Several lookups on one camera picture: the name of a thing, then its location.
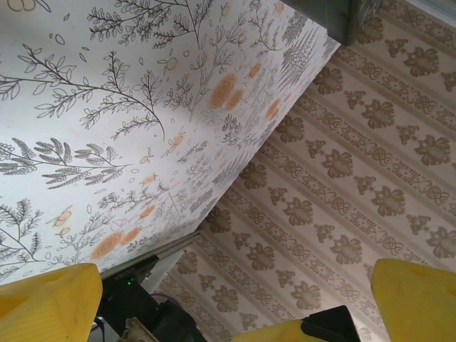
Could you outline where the aluminium frame post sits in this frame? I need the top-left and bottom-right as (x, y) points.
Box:
(290, 0), (380, 46)

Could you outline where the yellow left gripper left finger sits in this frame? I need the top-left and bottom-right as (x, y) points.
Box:
(0, 262), (104, 342)

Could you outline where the long aluminium frame rail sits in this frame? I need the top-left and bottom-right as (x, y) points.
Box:
(99, 229), (203, 286)

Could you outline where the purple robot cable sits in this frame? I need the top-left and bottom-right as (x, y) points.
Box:
(151, 292), (185, 311)

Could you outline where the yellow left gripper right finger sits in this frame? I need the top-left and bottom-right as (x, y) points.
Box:
(370, 258), (456, 342)

